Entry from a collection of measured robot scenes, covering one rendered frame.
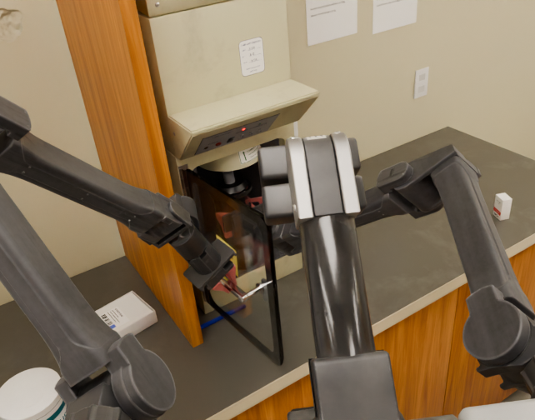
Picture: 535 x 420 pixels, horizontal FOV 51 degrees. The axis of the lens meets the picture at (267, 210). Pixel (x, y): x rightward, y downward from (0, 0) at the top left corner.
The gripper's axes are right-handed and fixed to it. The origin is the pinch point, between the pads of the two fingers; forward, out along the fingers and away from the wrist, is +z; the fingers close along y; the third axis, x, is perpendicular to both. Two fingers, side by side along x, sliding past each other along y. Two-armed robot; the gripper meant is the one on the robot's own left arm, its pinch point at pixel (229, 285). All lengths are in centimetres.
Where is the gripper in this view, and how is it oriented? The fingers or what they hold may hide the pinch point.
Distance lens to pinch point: 119.0
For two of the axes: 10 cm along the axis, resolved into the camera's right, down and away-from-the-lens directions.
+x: 6.0, 3.7, -7.0
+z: 4.2, 6.0, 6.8
